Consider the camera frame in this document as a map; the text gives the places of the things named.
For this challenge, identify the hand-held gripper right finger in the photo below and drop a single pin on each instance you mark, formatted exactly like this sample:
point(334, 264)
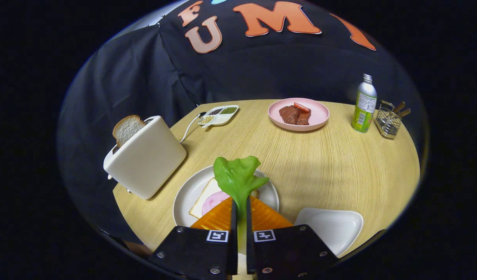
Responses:
point(289, 249)

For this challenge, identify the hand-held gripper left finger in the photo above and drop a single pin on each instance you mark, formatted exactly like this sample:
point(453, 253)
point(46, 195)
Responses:
point(199, 252)

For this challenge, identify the green lettuce leaf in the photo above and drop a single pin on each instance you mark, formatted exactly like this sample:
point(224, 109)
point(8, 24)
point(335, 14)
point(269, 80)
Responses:
point(234, 175)

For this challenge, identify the toasted bread slice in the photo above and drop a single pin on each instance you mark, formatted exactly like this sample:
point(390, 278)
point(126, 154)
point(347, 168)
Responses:
point(125, 130)

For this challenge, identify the white rounded triangular dish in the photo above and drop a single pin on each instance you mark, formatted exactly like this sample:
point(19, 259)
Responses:
point(332, 229)

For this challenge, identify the pink ham slice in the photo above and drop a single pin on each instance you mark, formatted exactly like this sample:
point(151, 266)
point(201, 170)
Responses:
point(213, 202)

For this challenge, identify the white bread slice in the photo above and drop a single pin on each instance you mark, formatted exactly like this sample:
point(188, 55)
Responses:
point(205, 194)

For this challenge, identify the round white plate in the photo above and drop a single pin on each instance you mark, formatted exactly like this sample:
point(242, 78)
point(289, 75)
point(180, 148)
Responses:
point(188, 190)

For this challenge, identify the white toaster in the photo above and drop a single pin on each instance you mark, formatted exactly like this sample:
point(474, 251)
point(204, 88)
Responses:
point(145, 159)

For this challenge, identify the white divided condiment dish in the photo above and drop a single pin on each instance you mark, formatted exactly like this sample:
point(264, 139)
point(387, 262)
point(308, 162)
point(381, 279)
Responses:
point(217, 121)

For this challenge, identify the brown meat piece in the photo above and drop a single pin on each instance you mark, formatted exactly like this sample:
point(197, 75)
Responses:
point(291, 115)

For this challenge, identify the pink plate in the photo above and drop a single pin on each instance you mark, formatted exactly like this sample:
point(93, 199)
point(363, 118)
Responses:
point(320, 112)

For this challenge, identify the red sausage strip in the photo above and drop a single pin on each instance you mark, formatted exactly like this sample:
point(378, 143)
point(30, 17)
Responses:
point(300, 106)

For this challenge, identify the green labelled metal bottle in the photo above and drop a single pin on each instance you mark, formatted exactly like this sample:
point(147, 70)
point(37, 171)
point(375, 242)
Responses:
point(363, 112)

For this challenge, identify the black backdrop cloth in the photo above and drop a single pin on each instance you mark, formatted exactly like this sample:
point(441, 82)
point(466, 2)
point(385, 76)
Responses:
point(145, 77)

